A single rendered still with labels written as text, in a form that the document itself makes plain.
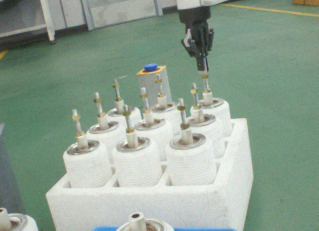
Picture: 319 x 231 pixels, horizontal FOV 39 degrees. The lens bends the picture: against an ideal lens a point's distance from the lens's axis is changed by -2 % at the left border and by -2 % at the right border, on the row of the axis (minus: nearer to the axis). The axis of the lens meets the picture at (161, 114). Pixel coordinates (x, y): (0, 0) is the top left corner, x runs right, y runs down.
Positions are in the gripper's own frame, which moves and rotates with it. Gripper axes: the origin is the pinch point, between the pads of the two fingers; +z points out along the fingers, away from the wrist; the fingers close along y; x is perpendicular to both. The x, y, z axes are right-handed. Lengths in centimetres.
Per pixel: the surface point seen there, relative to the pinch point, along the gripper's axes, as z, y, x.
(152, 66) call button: 2.5, -9.8, -21.9
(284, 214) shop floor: 35.3, 6.3, 19.1
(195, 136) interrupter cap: 9.8, 20.3, 7.1
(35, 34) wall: 26, -297, -402
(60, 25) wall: 21, -320, -379
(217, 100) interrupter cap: 9.9, -2.0, 1.3
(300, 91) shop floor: 35, -87, -5
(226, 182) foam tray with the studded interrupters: 17.4, 24.7, 15.1
